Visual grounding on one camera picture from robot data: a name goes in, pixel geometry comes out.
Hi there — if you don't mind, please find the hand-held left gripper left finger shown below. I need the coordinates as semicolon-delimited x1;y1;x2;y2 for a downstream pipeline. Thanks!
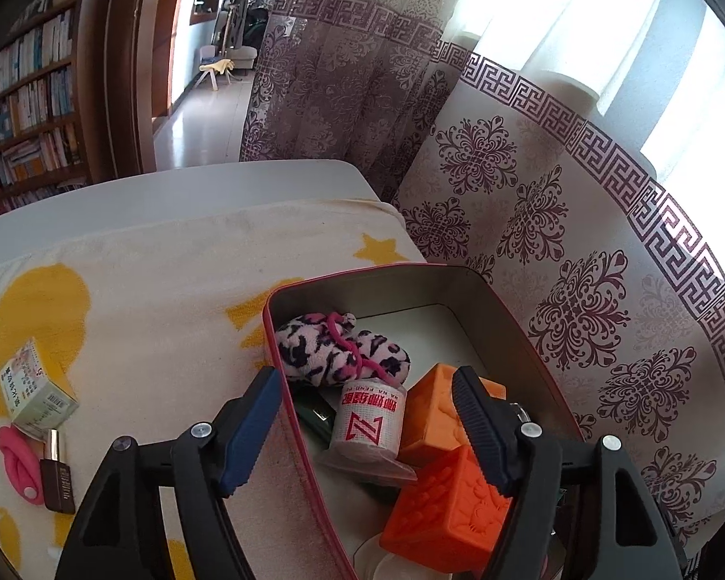
54;366;284;580

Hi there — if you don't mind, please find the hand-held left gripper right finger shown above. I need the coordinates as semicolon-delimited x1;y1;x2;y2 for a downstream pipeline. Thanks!
450;365;688;580

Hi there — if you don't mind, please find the light orange toy cube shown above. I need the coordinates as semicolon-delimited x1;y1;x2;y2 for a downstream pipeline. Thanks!
397;362;508;467

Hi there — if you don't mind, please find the dark green tube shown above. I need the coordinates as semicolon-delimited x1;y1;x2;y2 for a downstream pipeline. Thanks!
293;387;342;451

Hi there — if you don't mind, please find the dark orange toy cube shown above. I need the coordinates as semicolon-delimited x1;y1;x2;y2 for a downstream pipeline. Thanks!
378;444;516;575

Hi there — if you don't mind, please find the pink leopard plush toy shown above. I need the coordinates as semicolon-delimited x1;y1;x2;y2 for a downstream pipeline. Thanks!
276;311;412;389

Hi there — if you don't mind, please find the bagged white bandage roll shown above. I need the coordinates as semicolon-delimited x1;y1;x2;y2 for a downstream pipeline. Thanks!
317;377;419;485

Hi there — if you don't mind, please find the red tin container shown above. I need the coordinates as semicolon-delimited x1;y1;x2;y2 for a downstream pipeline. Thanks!
262;264;587;580

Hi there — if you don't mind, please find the white yellow printed blanket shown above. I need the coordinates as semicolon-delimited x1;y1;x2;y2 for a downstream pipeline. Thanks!
0;196;430;580

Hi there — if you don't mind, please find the dark brown lipstick case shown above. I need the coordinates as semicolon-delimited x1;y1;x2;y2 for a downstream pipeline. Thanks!
39;428;77;516

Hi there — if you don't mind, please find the small green yellow box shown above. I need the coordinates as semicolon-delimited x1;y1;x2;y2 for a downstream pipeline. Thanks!
0;337;81;439

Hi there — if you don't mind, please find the small pink foam curler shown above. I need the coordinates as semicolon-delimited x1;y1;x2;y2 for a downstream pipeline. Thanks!
0;424;46;504

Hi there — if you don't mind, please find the purple patterned curtain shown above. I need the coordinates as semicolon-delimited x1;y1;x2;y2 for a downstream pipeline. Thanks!
238;0;725;557

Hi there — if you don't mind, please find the small pale chair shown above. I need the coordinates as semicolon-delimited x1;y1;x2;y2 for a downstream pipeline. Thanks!
194;57;233;90

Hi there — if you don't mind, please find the large wooden bookshelf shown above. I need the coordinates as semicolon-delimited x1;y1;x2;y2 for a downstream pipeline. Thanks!
0;0;91;224

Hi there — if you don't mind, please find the white sheer curtain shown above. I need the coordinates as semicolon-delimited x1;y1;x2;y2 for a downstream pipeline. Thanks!
447;0;725;206

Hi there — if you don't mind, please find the wooden door frame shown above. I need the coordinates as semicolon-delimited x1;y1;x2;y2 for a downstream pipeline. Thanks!
75;0;188;183

